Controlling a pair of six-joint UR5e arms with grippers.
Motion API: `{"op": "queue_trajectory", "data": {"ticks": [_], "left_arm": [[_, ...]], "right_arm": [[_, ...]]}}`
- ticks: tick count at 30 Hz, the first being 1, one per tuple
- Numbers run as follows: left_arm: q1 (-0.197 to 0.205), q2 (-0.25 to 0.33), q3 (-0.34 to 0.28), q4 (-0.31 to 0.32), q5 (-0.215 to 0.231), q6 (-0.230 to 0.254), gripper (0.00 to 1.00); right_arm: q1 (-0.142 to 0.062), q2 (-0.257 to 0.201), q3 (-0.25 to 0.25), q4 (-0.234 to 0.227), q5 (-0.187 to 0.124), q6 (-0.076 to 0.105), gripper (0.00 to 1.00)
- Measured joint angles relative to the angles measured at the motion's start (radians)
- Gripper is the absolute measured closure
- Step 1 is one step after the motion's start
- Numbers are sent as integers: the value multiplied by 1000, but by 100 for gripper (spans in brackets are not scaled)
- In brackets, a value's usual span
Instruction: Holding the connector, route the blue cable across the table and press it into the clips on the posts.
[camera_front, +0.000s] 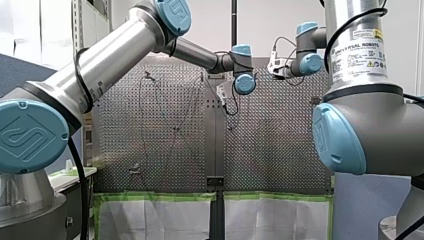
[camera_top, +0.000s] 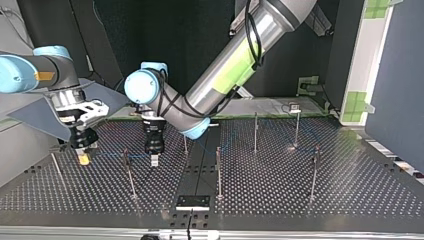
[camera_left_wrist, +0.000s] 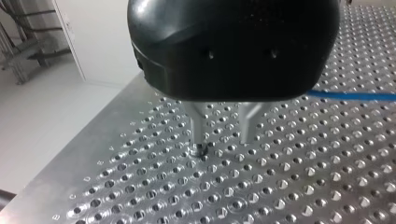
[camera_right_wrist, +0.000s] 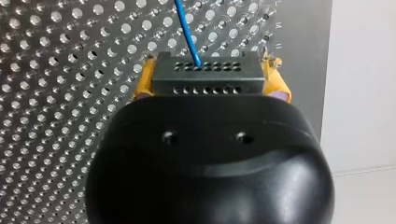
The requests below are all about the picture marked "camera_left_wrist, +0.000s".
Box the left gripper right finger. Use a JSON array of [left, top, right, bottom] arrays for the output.
[[237, 102, 268, 146]]

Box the grey metal frame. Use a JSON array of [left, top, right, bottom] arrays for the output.
[[0, 0, 73, 86]]

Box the blue cable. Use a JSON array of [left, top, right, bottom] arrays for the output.
[[305, 90, 396, 103]]

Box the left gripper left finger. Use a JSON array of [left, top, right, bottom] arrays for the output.
[[183, 101, 209, 147]]

